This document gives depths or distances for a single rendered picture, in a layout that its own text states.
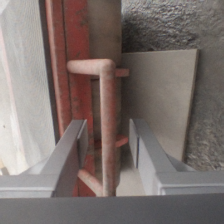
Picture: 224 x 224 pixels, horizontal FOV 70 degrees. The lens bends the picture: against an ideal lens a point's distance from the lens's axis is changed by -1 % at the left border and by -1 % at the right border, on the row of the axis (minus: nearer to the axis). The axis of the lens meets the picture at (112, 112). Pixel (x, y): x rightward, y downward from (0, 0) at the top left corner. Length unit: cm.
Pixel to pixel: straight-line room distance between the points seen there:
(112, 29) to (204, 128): 16
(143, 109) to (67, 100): 12
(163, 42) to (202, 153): 15
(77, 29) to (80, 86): 5
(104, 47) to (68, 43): 6
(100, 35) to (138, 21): 7
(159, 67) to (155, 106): 5
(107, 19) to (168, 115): 14
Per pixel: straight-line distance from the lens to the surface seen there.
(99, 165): 26
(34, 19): 19
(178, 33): 23
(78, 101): 18
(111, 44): 22
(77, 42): 18
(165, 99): 22
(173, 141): 23
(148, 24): 25
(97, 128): 23
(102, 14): 22
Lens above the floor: 20
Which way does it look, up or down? 39 degrees down
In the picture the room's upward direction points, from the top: 105 degrees counter-clockwise
